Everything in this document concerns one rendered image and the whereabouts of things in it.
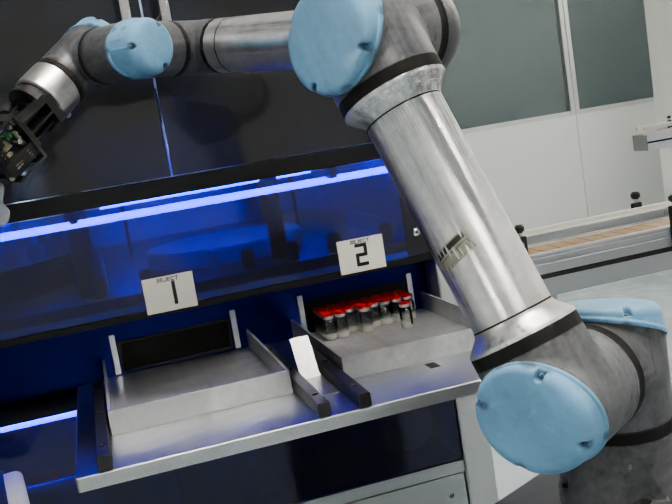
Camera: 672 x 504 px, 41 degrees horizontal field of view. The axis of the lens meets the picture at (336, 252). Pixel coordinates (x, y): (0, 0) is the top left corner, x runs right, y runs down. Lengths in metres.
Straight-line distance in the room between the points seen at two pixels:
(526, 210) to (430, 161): 6.02
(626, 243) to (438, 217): 1.10
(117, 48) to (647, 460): 0.79
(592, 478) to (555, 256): 0.90
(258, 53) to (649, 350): 0.60
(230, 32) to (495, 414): 0.63
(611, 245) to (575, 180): 5.17
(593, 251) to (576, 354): 1.05
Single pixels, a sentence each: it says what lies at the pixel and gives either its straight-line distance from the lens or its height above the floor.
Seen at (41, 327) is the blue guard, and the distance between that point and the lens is 1.54.
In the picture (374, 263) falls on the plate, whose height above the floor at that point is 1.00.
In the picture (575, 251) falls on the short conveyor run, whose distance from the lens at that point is 1.90.
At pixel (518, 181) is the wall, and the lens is 6.87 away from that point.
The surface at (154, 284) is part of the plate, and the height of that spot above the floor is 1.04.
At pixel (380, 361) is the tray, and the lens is 1.36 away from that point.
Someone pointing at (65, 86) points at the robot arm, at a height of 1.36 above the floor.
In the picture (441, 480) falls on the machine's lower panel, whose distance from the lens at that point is 1.75.
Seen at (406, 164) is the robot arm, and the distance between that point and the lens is 0.90.
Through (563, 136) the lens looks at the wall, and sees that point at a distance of 7.04.
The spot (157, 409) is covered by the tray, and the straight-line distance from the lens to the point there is 1.31.
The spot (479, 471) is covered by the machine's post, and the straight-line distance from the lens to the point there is 1.77.
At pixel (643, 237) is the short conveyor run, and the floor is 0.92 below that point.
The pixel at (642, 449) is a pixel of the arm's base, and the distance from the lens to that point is 1.02.
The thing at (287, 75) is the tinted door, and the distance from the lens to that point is 1.57.
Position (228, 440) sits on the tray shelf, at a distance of 1.19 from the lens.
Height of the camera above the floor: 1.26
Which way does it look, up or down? 8 degrees down
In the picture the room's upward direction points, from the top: 9 degrees counter-clockwise
